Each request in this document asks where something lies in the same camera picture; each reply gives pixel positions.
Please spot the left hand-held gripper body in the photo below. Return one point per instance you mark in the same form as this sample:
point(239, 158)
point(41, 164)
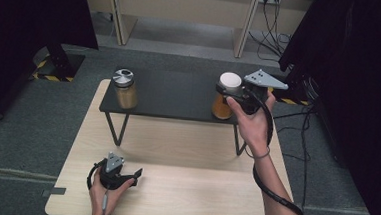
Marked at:
point(113, 164)

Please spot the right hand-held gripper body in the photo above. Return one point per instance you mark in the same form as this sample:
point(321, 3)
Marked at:
point(262, 80)

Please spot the white lid orange jar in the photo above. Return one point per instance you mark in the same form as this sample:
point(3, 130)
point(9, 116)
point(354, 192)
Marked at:
point(230, 80)

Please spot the black shelf riser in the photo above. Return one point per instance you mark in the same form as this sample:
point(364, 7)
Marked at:
point(176, 93)

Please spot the silver lid spice jar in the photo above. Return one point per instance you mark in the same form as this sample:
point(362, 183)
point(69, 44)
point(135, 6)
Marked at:
point(125, 93)

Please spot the person's left hand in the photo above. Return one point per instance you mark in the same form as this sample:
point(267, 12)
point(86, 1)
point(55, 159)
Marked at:
point(97, 198)

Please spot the person's right hand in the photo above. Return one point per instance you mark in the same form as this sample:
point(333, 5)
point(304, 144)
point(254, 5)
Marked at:
point(254, 128)

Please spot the black stand base hazard tape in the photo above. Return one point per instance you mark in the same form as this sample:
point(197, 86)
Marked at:
point(294, 94)
point(59, 64)

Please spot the grey tape strip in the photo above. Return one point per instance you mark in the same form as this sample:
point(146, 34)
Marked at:
point(54, 191)

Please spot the thin wristband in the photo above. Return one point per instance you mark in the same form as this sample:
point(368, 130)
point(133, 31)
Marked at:
point(262, 156)

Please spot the beige desk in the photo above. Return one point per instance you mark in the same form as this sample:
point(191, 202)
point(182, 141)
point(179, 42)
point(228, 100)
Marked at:
point(185, 3)

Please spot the black curtain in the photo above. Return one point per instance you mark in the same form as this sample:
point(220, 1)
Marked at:
point(363, 81)
point(23, 27)

